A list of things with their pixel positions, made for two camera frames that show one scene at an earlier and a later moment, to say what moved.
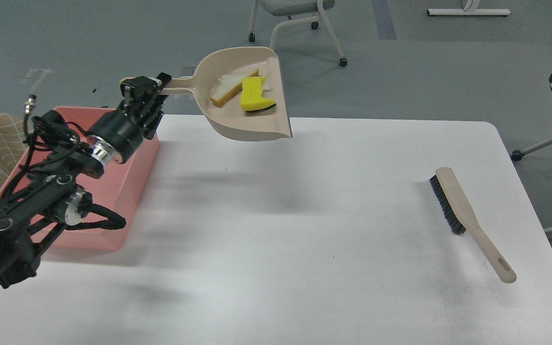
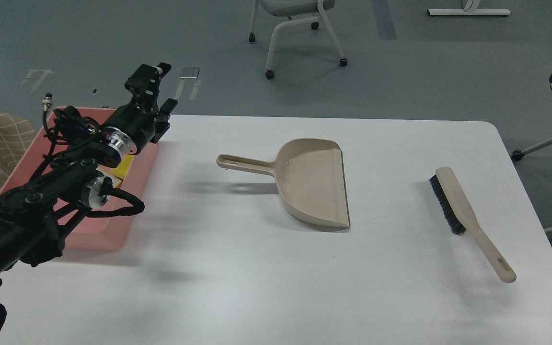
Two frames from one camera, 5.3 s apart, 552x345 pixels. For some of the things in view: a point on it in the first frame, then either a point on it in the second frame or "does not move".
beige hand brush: (462, 217) does not move
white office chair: (279, 7) does not move
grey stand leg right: (517, 155) does not move
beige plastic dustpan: (231, 120) → (310, 176)
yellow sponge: (251, 97) → (120, 172)
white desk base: (471, 10) does not move
